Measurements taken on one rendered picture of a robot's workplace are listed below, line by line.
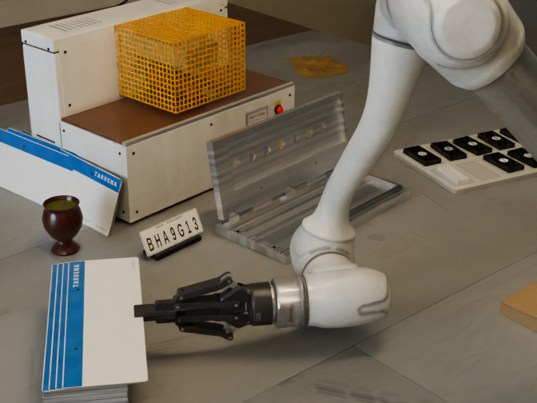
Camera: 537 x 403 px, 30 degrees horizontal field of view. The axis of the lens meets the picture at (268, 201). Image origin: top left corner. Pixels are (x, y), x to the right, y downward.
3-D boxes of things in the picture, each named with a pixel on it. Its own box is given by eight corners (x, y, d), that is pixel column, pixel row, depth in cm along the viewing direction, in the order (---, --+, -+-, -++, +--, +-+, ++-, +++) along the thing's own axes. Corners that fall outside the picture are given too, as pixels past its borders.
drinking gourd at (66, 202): (36, 253, 210) (31, 206, 205) (61, 237, 217) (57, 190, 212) (69, 262, 207) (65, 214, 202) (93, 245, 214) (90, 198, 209)
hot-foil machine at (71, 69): (130, 227, 221) (120, 61, 205) (22, 176, 246) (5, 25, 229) (343, 134, 272) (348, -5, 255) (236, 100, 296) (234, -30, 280)
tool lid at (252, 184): (211, 142, 210) (205, 141, 211) (224, 226, 216) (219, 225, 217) (342, 91, 239) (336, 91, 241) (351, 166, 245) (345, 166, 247)
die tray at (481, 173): (454, 194, 238) (455, 190, 237) (391, 154, 259) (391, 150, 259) (583, 165, 254) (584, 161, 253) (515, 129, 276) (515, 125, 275)
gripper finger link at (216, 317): (236, 301, 176) (236, 309, 177) (173, 308, 175) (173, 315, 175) (240, 313, 173) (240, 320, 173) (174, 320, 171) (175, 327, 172)
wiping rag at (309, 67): (356, 74, 318) (356, 69, 317) (303, 79, 313) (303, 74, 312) (331, 53, 337) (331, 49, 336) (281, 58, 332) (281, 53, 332)
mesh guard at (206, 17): (176, 113, 226) (173, 42, 219) (117, 93, 238) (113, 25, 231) (245, 89, 241) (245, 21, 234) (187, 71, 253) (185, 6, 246)
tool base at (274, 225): (286, 265, 206) (286, 249, 205) (215, 233, 219) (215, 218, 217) (410, 197, 236) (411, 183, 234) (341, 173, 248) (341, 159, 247)
